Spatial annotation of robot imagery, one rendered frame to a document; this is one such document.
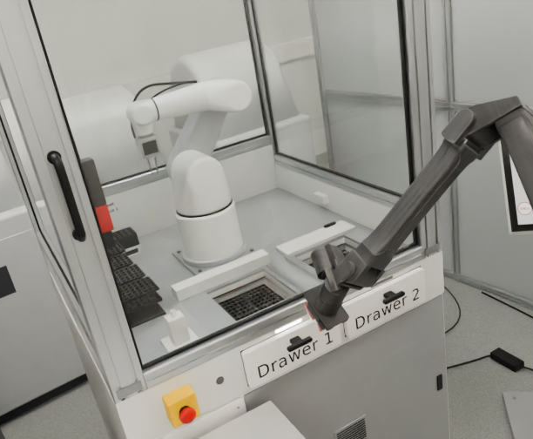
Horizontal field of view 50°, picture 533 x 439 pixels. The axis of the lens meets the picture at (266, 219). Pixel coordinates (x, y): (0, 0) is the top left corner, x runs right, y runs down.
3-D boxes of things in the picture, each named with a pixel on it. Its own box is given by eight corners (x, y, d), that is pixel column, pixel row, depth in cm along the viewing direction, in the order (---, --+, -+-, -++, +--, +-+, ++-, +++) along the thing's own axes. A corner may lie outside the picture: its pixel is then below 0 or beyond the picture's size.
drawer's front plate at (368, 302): (426, 300, 172) (424, 267, 167) (348, 340, 160) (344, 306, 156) (422, 298, 173) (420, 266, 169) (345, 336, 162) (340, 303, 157)
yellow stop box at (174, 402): (202, 416, 138) (196, 393, 135) (175, 431, 135) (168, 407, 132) (194, 405, 142) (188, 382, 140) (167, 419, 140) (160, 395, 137)
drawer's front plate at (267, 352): (341, 343, 159) (337, 309, 155) (251, 389, 148) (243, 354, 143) (338, 341, 161) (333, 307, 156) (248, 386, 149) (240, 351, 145)
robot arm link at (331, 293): (329, 294, 123) (354, 290, 125) (320, 267, 127) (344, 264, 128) (323, 309, 129) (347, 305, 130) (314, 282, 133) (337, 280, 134)
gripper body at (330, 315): (324, 287, 140) (331, 271, 134) (347, 320, 135) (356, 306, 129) (302, 297, 137) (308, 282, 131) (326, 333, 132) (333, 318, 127)
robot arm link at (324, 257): (354, 271, 119) (379, 278, 125) (337, 226, 126) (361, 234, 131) (313, 298, 126) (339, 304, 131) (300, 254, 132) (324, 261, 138)
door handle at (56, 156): (92, 244, 113) (63, 152, 106) (79, 248, 112) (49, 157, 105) (86, 237, 117) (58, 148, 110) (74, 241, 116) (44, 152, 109)
